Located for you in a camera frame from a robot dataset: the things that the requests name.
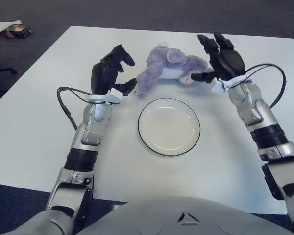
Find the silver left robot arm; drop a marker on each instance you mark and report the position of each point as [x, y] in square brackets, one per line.
[93, 129]

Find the white plate black rim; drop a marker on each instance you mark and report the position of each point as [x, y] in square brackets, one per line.
[169, 127]

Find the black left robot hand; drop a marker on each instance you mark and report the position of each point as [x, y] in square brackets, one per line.
[101, 76]

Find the grey robot torso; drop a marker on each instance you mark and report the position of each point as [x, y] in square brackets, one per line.
[149, 215]

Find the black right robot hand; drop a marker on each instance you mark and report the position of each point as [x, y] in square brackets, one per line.
[229, 63]

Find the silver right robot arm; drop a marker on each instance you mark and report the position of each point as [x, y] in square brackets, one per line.
[247, 105]

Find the black office chair base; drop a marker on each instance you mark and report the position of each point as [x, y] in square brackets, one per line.
[5, 71]

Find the purple plush bunny doll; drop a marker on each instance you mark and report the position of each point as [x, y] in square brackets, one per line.
[156, 71]

